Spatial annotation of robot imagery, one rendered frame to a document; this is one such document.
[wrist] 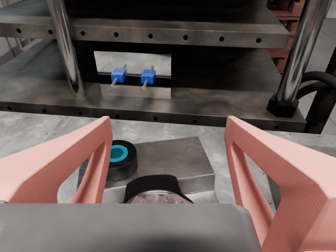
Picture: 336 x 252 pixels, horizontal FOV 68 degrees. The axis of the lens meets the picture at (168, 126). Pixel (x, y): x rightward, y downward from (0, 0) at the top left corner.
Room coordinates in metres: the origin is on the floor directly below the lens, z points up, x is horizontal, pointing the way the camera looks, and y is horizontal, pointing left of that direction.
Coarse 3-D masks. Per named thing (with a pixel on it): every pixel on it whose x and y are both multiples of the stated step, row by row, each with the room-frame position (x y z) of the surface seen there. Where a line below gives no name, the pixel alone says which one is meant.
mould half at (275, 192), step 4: (312, 148) 0.45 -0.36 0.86; (316, 148) 0.45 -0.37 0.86; (320, 148) 0.45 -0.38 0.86; (324, 148) 0.45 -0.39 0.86; (328, 148) 0.45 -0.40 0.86; (332, 148) 0.45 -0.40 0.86; (324, 152) 0.44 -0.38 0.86; (328, 152) 0.44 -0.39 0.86; (332, 152) 0.44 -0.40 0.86; (268, 176) 0.41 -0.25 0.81; (268, 180) 0.40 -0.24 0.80; (272, 180) 0.38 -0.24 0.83; (272, 184) 0.37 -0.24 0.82; (276, 184) 0.36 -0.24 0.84; (272, 188) 0.37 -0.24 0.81; (276, 188) 0.35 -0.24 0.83; (272, 192) 0.36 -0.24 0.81; (276, 192) 0.34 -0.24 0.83; (272, 196) 0.35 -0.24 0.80; (276, 196) 0.34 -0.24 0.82; (280, 196) 0.32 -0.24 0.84; (276, 200) 0.33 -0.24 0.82; (276, 204) 0.32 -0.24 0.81; (276, 208) 0.32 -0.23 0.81
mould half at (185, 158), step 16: (144, 144) 0.41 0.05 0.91; (160, 144) 0.41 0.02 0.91; (176, 144) 0.41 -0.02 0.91; (192, 144) 0.41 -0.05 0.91; (144, 160) 0.36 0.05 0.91; (160, 160) 0.36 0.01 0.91; (176, 160) 0.36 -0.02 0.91; (192, 160) 0.36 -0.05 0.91; (208, 160) 0.36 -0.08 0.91; (80, 176) 0.32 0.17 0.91; (176, 176) 0.32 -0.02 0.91; (192, 176) 0.32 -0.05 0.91; (208, 176) 0.32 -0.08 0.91; (112, 192) 0.29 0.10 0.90; (192, 192) 0.31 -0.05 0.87; (208, 192) 0.31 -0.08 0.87
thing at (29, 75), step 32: (32, 64) 1.12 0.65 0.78; (192, 64) 1.13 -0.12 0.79; (224, 64) 1.13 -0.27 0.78; (256, 64) 1.13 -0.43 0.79; (0, 96) 0.82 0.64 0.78; (32, 96) 0.82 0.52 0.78; (64, 96) 0.82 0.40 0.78; (96, 96) 0.82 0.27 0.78; (128, 96) 0.83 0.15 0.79; (192, 96) 0.83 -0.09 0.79; (224, 96) 0.83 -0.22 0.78; (256, 96) 0.83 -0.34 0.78; (288, 128) 0.67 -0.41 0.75
